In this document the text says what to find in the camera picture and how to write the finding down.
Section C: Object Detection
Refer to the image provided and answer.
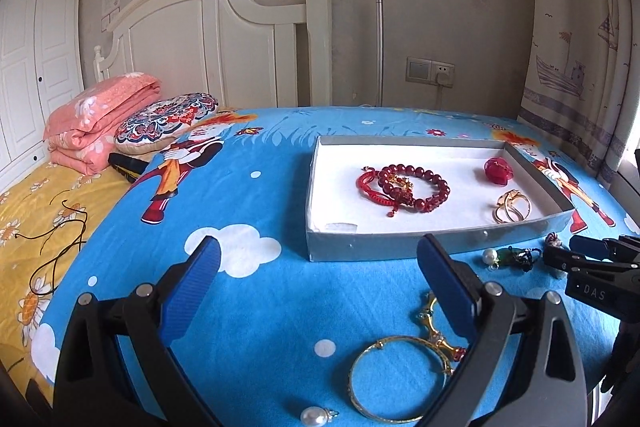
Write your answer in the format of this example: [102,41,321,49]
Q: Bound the clear crystal pendant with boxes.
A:
[544,232,566,280]

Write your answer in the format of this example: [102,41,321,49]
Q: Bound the white pearl earring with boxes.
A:
[299,405,340,427]
[482,248,500,270]

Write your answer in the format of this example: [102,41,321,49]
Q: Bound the gold bamboo bangle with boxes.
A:
[418,291,466,363]

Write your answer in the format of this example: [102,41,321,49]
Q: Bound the gold double ring bangle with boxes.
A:
[492,190,532,225]

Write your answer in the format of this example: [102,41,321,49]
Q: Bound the red flower hair clip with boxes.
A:
[484,157,514,186]

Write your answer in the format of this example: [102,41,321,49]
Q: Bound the red bead bracelet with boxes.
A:
[375,162,452,214]

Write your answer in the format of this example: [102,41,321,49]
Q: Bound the blue cartoon tablecloth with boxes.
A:
[30,107,639,426]

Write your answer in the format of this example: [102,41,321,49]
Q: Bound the grey shallow tray box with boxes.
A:
[306,135,574,262]

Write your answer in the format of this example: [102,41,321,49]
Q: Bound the ship print curtain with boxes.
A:
[518,0,639,186]

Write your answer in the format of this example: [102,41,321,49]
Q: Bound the yellow floral bed sheet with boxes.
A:
[1,161,129,400]

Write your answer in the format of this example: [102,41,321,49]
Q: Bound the patterned round pillow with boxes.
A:
[114,93,218,156]

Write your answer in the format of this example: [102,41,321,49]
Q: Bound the pink folded quilt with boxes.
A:
[43,72,160,176]

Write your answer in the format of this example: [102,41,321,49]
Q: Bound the white bed headboard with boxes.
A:
[93,0,333,108]

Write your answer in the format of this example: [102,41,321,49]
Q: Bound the white wardrobe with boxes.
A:
[1,0,85,190]

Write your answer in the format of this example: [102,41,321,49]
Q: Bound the silver metal pole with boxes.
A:
[375,0,384,107]

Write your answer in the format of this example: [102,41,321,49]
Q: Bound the black yellow strap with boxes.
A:
[107,152,151,184]

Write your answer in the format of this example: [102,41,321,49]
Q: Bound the black cord on bed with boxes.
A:
[13,198,89,297]

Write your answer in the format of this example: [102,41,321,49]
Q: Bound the white plug and cable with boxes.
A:
[433,70,455,110]

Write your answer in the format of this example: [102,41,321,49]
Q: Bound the wall switch socket panel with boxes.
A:
[406,57,456,88]

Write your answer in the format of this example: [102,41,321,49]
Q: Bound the paper notice on wall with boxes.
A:
[101,0,120,32]

